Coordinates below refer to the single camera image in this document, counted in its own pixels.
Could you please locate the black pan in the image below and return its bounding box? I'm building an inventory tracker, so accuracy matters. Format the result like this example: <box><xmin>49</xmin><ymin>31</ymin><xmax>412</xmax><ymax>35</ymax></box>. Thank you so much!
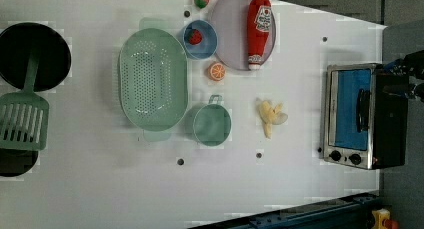
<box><xmin>0</xmin><ymin>22</ymin><xmax>71</xmax><ymax>92</ymax></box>

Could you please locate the grey round plate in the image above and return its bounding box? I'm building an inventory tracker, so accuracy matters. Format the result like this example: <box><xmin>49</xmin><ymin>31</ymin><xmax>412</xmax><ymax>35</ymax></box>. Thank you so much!
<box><xmin>210</xmin><ymin>0</ymin><xmax>276</xmax><ymax>71</ymax></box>

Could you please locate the green mug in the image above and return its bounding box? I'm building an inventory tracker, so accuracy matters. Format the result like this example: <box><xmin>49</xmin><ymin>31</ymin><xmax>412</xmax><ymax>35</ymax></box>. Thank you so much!
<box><xmin>185</xmin><ymin>95</ymin><xmax>232</xmax><ymax>146</ymax></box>

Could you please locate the toaster oven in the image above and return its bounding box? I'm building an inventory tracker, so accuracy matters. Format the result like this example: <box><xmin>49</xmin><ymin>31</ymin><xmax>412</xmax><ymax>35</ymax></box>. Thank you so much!
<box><xmin>323</xmin><ymin>63</ymin><xmax>409</xmax><ymax>170</ymax></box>

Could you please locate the red ketchup bottle toy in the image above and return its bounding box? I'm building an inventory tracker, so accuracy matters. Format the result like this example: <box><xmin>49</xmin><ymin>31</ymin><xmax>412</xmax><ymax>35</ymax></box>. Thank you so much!
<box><xmin>247</xmin><ymin>0</ymin><xmax>272</xmax><ymax>70</ymax></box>

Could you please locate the green oval colander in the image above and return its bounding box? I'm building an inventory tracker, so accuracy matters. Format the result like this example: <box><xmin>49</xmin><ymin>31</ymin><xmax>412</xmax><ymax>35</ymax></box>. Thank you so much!
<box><xmin>118</xmin><ymin>17</ymin><xmax>188</xmax><ymax>142</ymax></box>

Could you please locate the black cylinder container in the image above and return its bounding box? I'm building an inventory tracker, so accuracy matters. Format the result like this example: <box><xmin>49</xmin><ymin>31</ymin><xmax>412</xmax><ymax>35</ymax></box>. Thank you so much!
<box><xmin>0</xmin><ymin>149</ymin><xmax>38</xmax><ymax>177</ymax></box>

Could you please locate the red strawberry in bowl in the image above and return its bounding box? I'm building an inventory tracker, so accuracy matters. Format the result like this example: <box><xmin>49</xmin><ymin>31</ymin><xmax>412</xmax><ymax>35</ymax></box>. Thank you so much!
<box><xmin>188</xmin><ymin>29</ymin><xmax>203</xmax><ymax>45</ymax></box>

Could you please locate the yellow plush banana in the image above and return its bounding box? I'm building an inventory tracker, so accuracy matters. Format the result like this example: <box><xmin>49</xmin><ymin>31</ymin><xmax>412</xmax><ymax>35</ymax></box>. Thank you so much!
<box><xmin>257</xmin><ymin>100</ymin><xmax>288</xmax><ymax>139</ymax></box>

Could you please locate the orange slice toy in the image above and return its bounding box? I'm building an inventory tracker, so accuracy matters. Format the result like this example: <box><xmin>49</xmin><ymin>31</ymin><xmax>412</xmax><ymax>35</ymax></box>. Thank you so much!
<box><xmin>208</xmin><ymin>63</ymin><xmax>226</xmax><ymax>81</ymax></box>

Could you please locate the blue bowl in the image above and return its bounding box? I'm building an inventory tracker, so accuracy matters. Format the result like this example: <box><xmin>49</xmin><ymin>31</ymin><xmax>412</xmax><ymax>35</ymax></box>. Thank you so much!
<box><xmin>181</xmin><ymin>20</ymin><xmax>218</xmax><ymax>60</ymax></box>

